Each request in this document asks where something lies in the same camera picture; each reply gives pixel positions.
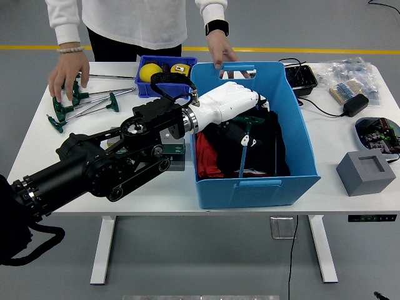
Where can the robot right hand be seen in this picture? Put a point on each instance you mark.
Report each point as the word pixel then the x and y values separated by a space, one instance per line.
pixel 379 295

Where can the person's left hand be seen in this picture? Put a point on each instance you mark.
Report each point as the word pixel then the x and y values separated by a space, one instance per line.
pixel 222 50

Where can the person's right hand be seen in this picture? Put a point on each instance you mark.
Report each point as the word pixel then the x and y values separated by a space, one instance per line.
pixel 68 67

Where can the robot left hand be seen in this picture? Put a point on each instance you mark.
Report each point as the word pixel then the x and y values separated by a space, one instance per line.
pixel 225 103

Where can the green metal tool stand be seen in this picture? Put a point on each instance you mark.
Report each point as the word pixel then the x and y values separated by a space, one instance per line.
pixel 176 148

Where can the large blue plastic box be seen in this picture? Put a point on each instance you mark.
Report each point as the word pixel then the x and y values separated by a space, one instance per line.
pixel 259 195

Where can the person's right forearm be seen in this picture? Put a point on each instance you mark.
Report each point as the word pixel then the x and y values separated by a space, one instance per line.
pixel 64 22

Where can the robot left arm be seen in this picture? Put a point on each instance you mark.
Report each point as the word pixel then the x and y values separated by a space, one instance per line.
pixel 72 175

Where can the person's left forearm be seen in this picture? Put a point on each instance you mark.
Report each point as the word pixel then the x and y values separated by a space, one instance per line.
pixel 212 9

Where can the black wristwatch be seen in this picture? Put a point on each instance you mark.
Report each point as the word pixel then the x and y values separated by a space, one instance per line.
pixel 217 27

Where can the yellow tape measure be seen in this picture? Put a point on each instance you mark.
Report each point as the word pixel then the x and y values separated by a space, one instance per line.
pixel 180 68

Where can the red cloth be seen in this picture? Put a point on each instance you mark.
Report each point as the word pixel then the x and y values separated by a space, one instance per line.
pixel 206 156

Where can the dark round cap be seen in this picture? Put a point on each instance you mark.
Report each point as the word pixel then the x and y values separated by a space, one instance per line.
pixel 165 67

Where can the black cloth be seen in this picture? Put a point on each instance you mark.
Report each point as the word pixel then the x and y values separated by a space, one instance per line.
pixel 259 159

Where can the dark brown block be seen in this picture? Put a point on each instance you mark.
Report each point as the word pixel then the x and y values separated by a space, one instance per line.
pixel 152 61

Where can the white table leg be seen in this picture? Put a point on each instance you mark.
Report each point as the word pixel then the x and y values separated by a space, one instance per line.
pixel 322 247
pixel 104 243

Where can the yellow lemon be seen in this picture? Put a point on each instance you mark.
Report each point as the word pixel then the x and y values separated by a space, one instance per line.
pixel 148 72

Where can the black table control panel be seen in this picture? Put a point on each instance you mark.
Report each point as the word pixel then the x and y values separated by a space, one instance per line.
pixel 372 218

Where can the small blue parts bin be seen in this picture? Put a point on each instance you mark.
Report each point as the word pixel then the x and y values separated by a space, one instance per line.
pixel 143 90

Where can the person torso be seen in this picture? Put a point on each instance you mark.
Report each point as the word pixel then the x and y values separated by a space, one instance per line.
pixel 131 18

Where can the black plastic tray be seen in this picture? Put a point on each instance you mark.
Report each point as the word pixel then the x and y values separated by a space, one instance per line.
pixel 301 79

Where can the grey block with square recess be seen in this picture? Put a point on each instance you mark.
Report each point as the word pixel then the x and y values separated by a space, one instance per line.
pixel 359 184

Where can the metal floor plate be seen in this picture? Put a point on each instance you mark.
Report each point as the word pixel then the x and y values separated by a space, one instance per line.
pixel 282 228

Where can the taped resistor strips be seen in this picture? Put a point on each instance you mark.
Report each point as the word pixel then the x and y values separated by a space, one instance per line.
pixel 343 90

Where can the clear plastic component bags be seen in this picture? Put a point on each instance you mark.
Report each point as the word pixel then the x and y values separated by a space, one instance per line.
pixel 350 70

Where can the black power adapter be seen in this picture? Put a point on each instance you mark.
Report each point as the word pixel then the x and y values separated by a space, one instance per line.
pixel 356 105

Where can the light blue plate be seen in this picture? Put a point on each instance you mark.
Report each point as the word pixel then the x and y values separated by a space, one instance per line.
pixel 358 139

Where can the circuit board parts pile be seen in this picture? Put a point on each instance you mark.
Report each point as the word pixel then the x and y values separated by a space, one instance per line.
pixel 379 134

